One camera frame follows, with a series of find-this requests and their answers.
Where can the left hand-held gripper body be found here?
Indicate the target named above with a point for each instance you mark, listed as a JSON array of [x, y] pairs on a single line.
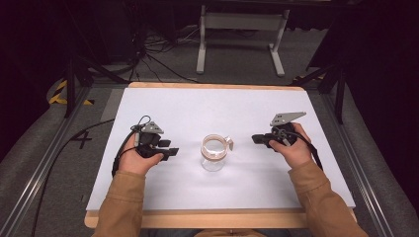
[[147, 140]]

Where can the black tripod stand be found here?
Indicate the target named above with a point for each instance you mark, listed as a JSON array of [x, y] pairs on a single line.
[[339, 89], [70, 85]]

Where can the metal floor rail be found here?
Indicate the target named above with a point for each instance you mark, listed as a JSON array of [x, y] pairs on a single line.
[[39, 171], [359, 164]]

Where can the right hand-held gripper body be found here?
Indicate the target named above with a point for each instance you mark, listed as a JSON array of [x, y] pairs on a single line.
[[285, 135]]

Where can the person's right hand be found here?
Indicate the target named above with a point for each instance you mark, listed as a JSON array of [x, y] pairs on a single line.
[[298, 153]]

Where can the clear glass jar tan collar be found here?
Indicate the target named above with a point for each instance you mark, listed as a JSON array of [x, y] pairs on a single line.
[[214, 156]]

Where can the white metal stand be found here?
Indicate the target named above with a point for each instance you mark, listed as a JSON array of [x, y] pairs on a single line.
[[242, 21]]

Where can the yellow black hazard tape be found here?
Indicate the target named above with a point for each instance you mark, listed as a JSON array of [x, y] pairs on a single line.
[[56, 98]]

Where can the white table sheet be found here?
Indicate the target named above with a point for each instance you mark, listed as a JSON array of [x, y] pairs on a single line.
[[214, 108]]

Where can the person's left hand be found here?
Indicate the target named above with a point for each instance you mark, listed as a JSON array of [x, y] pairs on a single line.
[[135, 161]]

